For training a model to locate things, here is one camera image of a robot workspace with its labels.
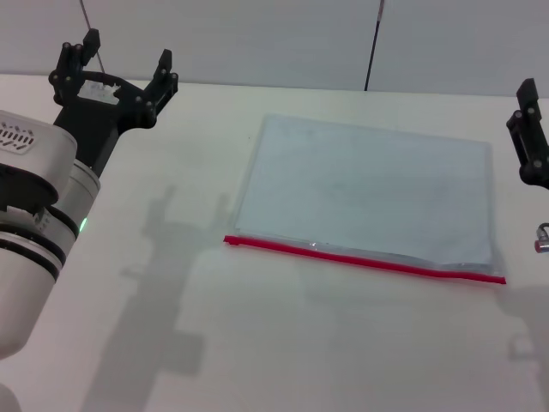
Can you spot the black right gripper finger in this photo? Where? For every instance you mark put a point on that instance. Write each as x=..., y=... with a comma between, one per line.
x=532, y=146

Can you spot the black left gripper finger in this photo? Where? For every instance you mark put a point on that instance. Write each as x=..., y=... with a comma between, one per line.
x=161, y=88
x=66, y=68

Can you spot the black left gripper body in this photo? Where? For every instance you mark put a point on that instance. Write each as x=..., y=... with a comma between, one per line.
x=98, y=116

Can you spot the clear document bag red zip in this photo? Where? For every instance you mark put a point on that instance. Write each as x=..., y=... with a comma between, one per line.
x=364, y=189

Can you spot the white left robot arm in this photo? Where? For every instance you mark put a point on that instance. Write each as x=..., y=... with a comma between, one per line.
x=21, y=279

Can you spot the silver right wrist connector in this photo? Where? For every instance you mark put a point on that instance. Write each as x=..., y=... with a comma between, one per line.
x=542, y=240

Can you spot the black vertical wall strip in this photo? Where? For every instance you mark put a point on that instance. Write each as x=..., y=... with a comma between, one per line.
x=372, y=56

